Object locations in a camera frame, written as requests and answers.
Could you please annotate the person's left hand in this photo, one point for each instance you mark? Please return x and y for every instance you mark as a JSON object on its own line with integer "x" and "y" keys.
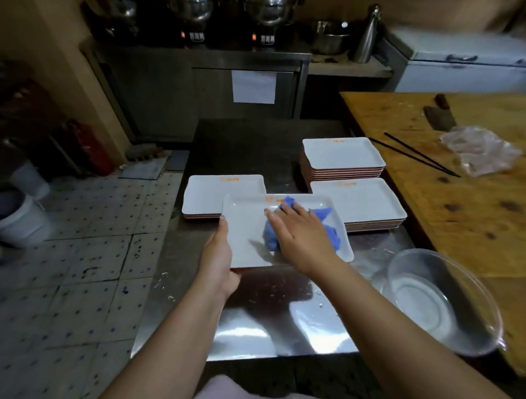
{"x": 218, "y": 263}

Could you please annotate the person's right hand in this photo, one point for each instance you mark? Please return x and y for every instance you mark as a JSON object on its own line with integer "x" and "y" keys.
{"x": 306, "y": 242}

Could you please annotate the blue cloth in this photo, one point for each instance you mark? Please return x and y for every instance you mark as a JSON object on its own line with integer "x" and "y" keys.
{"x": 271, "y": 238}

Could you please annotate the stack of white plates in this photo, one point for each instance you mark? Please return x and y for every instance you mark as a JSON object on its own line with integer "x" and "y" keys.
{"x": 361, "y": 201}
{"x": 341, "y": 153}

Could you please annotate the steel work table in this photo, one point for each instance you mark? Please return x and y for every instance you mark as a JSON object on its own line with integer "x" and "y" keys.
{"x": 246, "y": 148}

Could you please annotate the person's left forearm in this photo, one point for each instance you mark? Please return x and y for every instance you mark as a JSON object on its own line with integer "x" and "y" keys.
{"x": 172, "y": 345}

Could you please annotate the person's right forearm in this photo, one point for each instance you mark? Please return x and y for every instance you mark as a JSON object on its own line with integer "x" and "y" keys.
{"x": 402, "y": 337}

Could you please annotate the dark grey tile piece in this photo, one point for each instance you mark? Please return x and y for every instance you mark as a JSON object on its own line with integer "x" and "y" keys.
{"x": 177, "y": 161}

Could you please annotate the loose light floor tile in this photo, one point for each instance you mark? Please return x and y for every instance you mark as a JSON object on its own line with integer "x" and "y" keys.
{"x": 143, "y": 168}

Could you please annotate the grey brick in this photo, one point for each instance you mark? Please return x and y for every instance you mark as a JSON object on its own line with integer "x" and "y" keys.
{"x": 144, "y": 151}

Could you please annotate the black chopstick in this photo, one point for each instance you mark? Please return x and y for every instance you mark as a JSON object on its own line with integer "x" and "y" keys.
{"x": 411, "y": 157}
{"x": 421, "y": 155}

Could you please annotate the clear glass bowl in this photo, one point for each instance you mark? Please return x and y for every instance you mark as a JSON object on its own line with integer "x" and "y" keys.
{"x": 435, "y": 304}

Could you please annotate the wooden table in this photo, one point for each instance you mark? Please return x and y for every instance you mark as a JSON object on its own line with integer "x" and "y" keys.
{"x": 464, "y": 238}

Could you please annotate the white paper sheet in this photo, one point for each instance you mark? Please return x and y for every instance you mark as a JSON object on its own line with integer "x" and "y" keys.
{"x": 254, "y": 87}

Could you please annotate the red fire extinguisher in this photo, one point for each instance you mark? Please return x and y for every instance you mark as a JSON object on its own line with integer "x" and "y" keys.
{"x": 94, "y": 150}

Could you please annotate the beige side counter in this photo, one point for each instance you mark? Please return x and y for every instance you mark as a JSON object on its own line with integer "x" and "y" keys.
{"x": 349, "y": 69}

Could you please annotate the stainless steel cabinet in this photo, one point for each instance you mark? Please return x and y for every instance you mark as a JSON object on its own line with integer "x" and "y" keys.
{"x": 156, "y": 94}

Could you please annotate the crumpled clear plastic bag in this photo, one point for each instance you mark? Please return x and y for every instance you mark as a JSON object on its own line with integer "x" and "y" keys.
{"x": 478, "y": 150}

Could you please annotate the white plastic bucket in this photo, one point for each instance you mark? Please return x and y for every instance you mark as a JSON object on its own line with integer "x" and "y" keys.
{"x": 24, "y": 224}
{"x": 28, "y": 181}

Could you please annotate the steel basin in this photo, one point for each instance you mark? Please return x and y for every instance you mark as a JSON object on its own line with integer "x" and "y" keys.
{"x": 330, "y": 41}

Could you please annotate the black induction cooker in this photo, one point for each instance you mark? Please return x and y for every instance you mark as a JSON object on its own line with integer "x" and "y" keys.
{"x": 264, "y": 39}
{"x": 123, "y": 31}
{"x": 194, "y": 36}

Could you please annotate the steel jug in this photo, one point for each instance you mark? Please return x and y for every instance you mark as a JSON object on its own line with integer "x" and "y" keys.
{"x": 365, "y": 39}

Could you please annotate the white chest freezer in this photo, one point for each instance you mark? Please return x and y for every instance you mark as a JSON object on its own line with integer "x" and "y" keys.
{"x": 456, "y": 78}

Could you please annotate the dark storage rack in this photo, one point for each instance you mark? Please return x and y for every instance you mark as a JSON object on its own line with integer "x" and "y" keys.
{"x": 28, "y": 111}

